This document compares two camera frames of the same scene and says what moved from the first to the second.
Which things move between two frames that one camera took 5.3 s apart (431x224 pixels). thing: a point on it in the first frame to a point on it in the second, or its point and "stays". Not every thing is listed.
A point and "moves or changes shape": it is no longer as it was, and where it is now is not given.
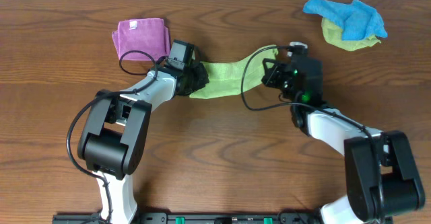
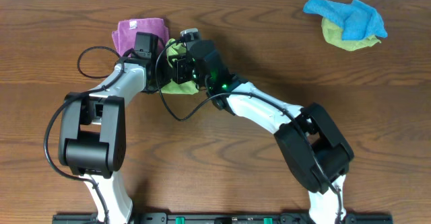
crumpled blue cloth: (357, 21) stays
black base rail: (206, 218) stays
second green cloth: (333, 33) stays
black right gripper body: (287, 87) to (186, 70)
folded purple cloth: (149, 35) stays
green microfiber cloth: (225, 77) moves or changes shape
